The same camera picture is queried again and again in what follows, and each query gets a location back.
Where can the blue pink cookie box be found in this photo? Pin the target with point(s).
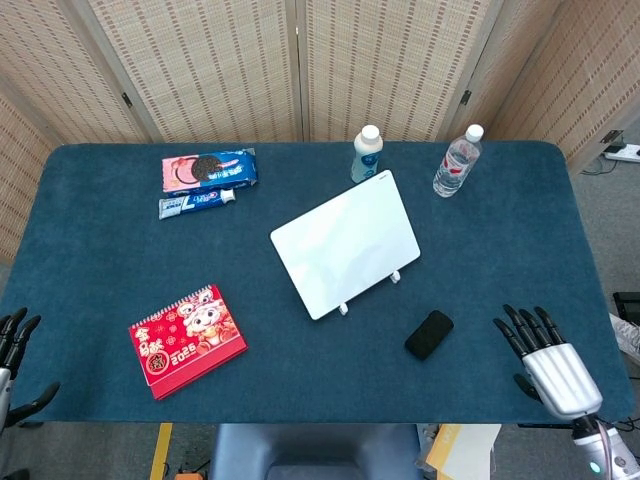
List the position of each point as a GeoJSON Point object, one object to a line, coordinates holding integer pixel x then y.
{"type": "Point", "coordinates": [210, 171]}

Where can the white milk drink bottle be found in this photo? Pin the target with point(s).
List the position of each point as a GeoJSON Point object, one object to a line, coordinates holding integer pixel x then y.
{"type": "Point", "coordinates": [366, 157]}

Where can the blue white toothpaste tube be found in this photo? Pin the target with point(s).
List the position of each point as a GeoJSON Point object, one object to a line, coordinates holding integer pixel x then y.
{"type": "Point", "coordinates": [192, 202]}

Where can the yellow white cardboard sheet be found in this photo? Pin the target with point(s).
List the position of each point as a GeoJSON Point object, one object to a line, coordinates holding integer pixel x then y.
{"type": "Point", "coordinates": [465, 450]}

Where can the red 2026 desk calendar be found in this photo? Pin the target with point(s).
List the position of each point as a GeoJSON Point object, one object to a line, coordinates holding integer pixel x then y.
{"type": "Point", "coordinates": [187, 342]}

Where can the white board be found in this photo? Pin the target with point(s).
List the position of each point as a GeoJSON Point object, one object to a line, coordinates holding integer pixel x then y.
{"type": "Point", "coordinates": [345, 245]}

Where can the white power strip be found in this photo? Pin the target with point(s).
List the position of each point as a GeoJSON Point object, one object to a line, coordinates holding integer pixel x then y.
{"type": "Point", "coordinates": [624, 151]}

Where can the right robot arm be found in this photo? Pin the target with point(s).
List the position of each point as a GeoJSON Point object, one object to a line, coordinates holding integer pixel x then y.
{"type": "Point", "coordinates": [600, 450]}

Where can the white plastic stand clip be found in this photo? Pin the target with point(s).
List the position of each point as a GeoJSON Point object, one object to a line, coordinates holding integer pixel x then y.
{"type": "Point", "coordinates": [343, 309]}
{"type": "Point", "coordinates": [396, 276]}

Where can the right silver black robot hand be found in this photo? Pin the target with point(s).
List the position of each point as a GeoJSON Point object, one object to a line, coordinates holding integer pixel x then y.
{"type": "Point", "coordinates": [560, 375]}

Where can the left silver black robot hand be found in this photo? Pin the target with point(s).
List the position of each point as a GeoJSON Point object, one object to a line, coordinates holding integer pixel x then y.
{"type": "Point", "coordinates": [15, 335]}

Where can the black small case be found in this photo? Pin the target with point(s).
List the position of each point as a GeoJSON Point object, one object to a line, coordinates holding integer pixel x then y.
{"type": "Point", "coordinates": [429, 335]}

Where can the yellow floor tape strip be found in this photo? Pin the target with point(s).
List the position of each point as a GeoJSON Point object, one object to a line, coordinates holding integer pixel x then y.
{"type": "Point", "coordinates": [161, 450]}

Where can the black box on floor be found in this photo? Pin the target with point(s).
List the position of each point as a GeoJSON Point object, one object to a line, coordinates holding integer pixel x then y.
{"type": "Point", "coordinates": [628, 302]}

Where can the woven folding screen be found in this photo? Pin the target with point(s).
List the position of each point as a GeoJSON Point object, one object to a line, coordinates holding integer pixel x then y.
{"type": "Point", "coordinates": [220, 65]}

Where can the blue table cloth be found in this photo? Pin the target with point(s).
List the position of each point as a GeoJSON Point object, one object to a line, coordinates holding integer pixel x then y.
{"type": "Point", "coordinates": [150, 260]}

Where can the clear water bottle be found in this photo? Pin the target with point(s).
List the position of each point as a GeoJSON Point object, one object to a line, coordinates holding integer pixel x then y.
{"type": "Point", "coordinates": [455, 165]}

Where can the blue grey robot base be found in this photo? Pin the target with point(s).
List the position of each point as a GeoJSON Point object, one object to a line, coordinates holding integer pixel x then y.
{"type": "Point", "coordinates": [310, 450]}

